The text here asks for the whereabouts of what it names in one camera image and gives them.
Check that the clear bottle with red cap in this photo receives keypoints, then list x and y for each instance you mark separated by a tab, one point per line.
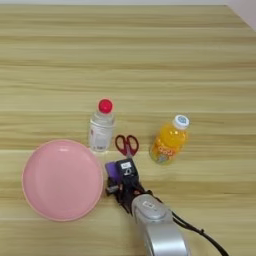
100	133

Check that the orange juice bottle white cap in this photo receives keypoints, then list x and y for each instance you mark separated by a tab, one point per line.
168	141

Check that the pink round plate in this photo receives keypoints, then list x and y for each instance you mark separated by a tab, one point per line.
61	180

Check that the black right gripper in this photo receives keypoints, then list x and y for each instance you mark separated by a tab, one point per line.
131	190

